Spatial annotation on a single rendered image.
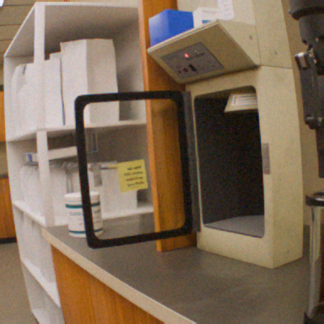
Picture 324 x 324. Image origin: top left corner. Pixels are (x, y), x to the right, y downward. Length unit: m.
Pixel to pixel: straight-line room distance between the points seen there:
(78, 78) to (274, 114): 1.31
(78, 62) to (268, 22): 1.28
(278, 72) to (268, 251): 0.42
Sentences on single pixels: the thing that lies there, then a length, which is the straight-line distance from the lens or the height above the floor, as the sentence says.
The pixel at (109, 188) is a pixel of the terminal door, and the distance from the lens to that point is 1.08.
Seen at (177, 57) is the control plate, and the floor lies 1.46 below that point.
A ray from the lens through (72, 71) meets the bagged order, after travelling 2.09.
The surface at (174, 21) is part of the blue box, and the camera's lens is 1.08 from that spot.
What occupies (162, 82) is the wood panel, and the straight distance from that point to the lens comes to 1.21.
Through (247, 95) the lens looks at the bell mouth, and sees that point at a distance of 1.03.
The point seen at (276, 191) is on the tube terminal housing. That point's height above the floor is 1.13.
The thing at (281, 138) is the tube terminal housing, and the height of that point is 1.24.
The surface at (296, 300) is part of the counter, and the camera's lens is 0.79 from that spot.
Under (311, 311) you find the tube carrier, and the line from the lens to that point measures 0.63.
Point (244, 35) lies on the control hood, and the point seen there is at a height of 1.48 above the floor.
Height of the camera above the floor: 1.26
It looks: 3 degrees down
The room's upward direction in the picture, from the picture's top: 4 degrees counter-clockwise
